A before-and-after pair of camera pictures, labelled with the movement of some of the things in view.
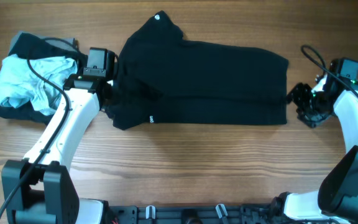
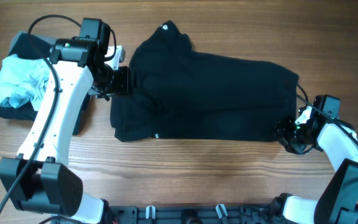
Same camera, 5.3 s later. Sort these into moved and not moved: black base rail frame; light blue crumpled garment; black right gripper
Moved: black right gripper
Not moved: black base rail frame; light blue crumpled garment
